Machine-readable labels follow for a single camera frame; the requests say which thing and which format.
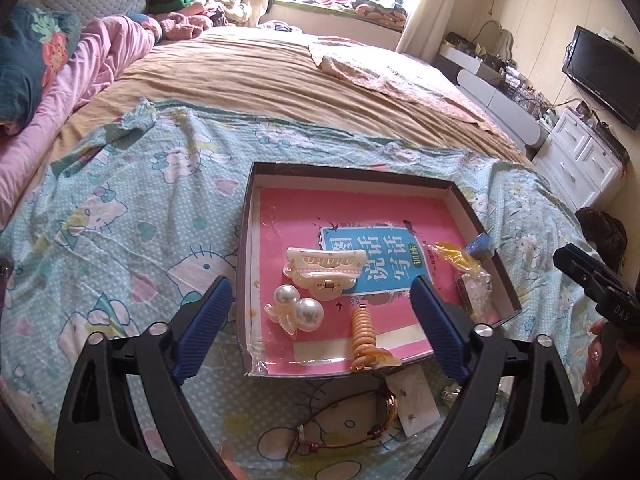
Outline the vanity mirror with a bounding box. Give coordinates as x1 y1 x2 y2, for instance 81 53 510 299
480 20 516 61

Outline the person's right hand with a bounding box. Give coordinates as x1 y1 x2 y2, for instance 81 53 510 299
581 319 625 405

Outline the dark brown furry thing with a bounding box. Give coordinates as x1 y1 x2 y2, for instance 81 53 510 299
575 207 628 268

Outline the yellow item clear packet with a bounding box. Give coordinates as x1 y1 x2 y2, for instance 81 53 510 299
425 241 483 277

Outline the white vanity desk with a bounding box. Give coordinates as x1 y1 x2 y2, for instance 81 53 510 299
435 42 551 148

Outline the shallow dark cardboard box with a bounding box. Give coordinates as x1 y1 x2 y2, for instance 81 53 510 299
235 161 523 378

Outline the small blue box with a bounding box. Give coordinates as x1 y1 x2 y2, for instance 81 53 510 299
462 233 496 263

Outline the brown hair hoop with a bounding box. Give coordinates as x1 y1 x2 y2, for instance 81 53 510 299
285 389 401 461

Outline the dark teal floral pillow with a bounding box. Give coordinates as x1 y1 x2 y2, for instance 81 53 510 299
0 2 83 133

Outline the white window seat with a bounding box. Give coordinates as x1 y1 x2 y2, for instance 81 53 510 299
257 0 407 52

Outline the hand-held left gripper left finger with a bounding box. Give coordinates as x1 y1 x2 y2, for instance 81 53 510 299
54 275 236 480

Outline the small clear card bag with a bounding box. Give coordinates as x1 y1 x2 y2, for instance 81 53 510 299
385 364 441 438

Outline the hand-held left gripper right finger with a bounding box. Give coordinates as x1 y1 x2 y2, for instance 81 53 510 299
405 275 582 480

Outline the cream curtain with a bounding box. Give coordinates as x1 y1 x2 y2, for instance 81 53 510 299
395 0 483 58

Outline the white hair claw clip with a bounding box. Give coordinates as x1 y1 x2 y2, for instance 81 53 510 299
282 246 368 302

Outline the white drawer dresser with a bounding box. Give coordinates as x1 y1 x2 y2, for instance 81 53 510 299
531 107 628 213

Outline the orange spiral hair tie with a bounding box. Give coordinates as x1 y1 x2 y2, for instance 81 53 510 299
349 305 403 373

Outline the tan blanket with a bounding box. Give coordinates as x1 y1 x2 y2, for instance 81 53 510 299
50 25 537 171

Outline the pink quilt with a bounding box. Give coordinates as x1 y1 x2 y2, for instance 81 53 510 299
0 15 161 226

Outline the clutter of cosmetics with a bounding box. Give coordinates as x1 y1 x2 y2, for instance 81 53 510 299
495 57 561 126

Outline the pile of clothes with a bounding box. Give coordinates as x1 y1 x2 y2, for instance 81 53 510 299
145 0 253 28

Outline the light floral cloth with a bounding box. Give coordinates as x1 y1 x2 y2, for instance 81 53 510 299
307 40 501 126

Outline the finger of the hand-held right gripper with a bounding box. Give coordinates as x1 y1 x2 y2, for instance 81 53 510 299
562 243 632 293
552 251 603 303

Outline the cat print blue bedsheet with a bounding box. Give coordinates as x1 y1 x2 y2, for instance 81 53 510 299
0 97 616 480

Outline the clothes heap on window seat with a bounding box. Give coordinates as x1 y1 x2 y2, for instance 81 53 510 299
352 0 408 26

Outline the black flat television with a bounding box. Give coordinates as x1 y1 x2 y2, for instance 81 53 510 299
561 25 640 131

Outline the pink plush toy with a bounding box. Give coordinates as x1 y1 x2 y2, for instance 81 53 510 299
132 10 213 43

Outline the pearl hair clip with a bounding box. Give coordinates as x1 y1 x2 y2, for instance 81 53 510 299
263 284 326 337

